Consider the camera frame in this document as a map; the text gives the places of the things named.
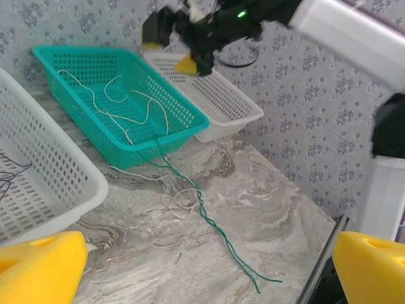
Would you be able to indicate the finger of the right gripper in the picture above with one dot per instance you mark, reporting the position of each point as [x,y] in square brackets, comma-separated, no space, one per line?
[190,66]
[156,30]

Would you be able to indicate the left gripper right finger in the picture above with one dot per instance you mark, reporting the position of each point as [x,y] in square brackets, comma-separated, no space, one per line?
[373,272]

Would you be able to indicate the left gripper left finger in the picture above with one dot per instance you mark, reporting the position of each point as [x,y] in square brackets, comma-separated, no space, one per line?
[41,269]

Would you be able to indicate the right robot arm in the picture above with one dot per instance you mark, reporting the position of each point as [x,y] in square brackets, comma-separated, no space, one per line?
[348,35]

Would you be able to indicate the white perforated plastic basket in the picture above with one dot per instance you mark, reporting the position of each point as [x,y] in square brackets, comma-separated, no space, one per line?
[228,107]
[47,152]

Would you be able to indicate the teal perforated plastic basket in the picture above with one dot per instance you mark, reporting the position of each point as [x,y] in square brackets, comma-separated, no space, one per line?
[95,63]

